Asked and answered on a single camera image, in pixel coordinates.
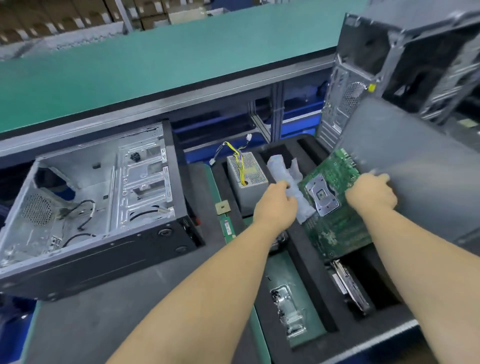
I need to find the person's right hand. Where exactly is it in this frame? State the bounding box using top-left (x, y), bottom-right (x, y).
top-left (345, 171), bottom-right (399, 219)

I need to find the person's left hand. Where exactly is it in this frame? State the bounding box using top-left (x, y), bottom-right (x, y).
top-left (252, 180), bottom-right (300, 236)

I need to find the grey power supply unit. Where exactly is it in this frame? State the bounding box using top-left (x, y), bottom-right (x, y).
top-left (208, 133), bottom-right (271, 219)

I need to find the green motherboard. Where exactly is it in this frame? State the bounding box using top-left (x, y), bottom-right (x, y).
top-left (300, 147), bottom-right (376, 264)

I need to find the green RAM stick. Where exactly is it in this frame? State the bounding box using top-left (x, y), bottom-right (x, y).
top-left (204, 163), bottom-right (238, 246)

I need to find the black and silver computer case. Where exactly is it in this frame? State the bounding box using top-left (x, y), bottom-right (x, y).
top-left (0, 120), bottom-right (205, 301)

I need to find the person's right forearm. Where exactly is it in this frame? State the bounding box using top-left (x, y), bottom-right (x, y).
top-left (366, 205), bottom-right (480, 364)

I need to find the person's left forearm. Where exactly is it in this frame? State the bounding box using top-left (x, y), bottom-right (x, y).
top-left (108, 220), bottom-right (283, 364)

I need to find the dark grey case side panel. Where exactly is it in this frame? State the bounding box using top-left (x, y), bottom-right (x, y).
top-left (335, 93), bottom-right (480, 253)

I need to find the grey computer tower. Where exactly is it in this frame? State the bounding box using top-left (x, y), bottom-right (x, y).
top-left (315, 0), bottom-right (480, 151)

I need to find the white bubble wrap bag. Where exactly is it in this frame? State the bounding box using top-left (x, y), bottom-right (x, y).
top-left (266, 153), bottom-right (318, 225)

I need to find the silver hard drive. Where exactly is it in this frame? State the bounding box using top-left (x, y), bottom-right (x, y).
top-left (330, 258), bottom-right (376, 316)

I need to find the green conveyor belt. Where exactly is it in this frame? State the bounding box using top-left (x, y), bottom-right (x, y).
top-left (0, 0), bottom-right (369, 140)

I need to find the stack of cardboard boxes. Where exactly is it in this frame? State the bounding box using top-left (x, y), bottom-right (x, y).
top-left (0, 0), bottom-right (264, 46)

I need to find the small metal bracket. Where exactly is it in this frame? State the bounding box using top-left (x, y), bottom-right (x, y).
top-left (268, 283), bottom-right (309, 339)

